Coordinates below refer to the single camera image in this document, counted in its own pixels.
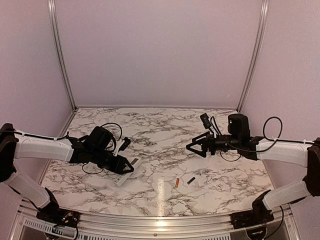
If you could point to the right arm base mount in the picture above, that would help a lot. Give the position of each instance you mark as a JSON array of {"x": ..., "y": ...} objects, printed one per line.
[{"x": 248, "y": 218}]

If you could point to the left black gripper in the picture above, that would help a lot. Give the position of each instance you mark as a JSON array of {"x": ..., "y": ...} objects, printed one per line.
[{"x": 118, "y": 166}]

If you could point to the left aluminium frame post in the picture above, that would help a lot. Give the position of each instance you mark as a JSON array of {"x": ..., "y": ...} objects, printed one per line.
[{"x": 60, "y": 54}]

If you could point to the dark blue AAA battery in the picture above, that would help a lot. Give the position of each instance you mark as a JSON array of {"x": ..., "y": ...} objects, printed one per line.
[{"x": 191, "y": 180}]

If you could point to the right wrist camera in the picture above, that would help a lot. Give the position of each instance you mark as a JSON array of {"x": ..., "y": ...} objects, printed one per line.
[{"x": 205, "y": 120}]

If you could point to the aluminium frame post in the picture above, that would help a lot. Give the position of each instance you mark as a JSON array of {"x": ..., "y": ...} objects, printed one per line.
[
  {"x": 259, "y": 38},
  {"x": 60, "y": 54}
]

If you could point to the right aluminium frame post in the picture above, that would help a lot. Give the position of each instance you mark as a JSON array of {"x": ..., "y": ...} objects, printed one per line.
[{"x": 259, "y": 38}]

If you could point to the orange AAA battery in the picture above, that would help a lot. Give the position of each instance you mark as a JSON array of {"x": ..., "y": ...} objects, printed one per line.
[{"x": 177, "y": 183}]

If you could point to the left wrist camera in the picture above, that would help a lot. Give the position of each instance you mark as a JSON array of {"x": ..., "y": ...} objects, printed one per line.
[{"x": 121, "y": 145}]

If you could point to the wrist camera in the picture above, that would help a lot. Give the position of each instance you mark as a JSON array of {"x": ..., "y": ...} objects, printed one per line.
[
  {"x": 121, "y": 145},
  {"x": 205, "y": 120}
]

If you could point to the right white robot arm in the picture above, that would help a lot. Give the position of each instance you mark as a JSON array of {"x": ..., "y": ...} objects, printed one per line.
[{"x": 302, "y": 153}]

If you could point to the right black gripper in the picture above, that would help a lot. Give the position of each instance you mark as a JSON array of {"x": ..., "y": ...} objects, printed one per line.
[{"x": 210, "y": 143}]

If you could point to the front aluminium rail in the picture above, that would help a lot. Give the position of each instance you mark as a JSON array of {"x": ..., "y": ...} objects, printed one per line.
[{"x": 102, "y": 226}]

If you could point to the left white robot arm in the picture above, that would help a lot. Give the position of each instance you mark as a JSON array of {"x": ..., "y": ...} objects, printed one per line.
[{"x": 100, "y": 147}]

